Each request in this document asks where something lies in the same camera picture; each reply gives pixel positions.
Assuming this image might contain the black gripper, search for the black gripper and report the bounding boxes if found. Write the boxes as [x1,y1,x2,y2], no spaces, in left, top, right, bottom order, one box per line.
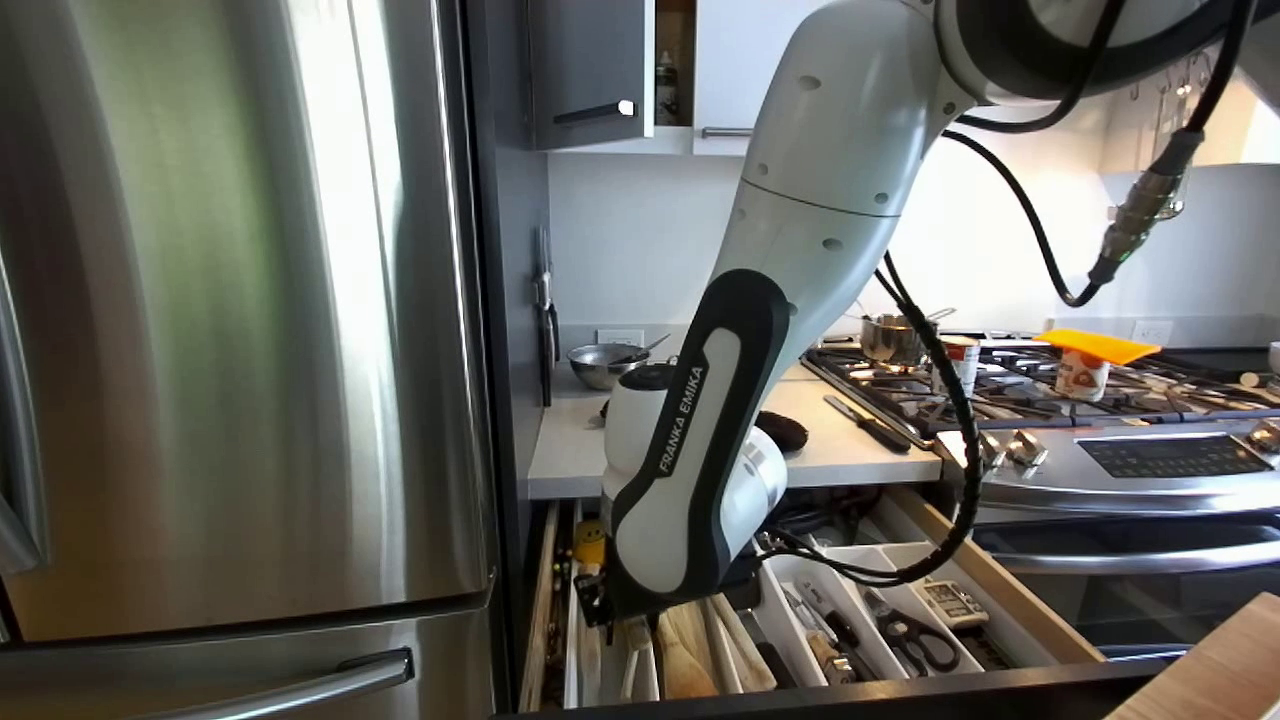
[576,566,634,630]

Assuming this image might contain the open wooden drawer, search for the open wooden drawer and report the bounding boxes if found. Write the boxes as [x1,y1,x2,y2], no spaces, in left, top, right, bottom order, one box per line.
[516,484,1153,720]

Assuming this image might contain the wide pale wooden turner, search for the wide pale wooden turner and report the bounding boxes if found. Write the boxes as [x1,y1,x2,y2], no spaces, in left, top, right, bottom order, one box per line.
[654,602,724,702]

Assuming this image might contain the white cutlery organizer tray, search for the white cutlery organizer tray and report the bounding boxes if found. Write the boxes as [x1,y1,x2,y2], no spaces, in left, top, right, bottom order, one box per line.
[559,535,1058,712]

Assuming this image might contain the small steel bowl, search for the small steel bowl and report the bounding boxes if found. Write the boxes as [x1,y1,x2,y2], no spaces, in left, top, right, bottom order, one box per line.
[570,337,656,396]

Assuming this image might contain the black scissors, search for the black scissors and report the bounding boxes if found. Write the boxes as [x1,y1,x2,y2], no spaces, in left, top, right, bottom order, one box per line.
[871,602,968,677]

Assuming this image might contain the small grey kitchen gadget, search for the small grey kitchen gadget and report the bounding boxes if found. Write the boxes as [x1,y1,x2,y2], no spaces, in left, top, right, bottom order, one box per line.
[918,570,993,630]

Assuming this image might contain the white red can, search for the white red can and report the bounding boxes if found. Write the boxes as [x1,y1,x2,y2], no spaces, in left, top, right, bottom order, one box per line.
[950,337,985,404]

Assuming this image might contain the stainless steel refrigerator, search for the stainless steel refrigerator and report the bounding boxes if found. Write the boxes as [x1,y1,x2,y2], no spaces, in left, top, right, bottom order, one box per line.
[0,0,503,720]

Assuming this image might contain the dark grey cabinet door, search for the dark grey cabinet door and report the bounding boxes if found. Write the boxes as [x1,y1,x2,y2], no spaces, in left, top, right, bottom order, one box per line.
[525,0,656,152]

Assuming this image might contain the white cabinet door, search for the white cabinet door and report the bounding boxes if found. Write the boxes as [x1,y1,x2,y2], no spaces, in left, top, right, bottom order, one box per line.
[694,0,803,145]

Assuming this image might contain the orange silicone mat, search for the orange silicone mat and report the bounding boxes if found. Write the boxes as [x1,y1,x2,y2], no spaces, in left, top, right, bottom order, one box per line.
[1036,322,1164,373]

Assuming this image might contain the stainless gas stove range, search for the stainless gas stove range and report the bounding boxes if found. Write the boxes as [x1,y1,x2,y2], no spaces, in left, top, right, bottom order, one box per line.
[795,337,1280,666]

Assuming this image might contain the black handled kitchen knife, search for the black handled kitchen knife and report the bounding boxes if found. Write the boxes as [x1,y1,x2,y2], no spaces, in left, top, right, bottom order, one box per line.
[794,580,879,680]

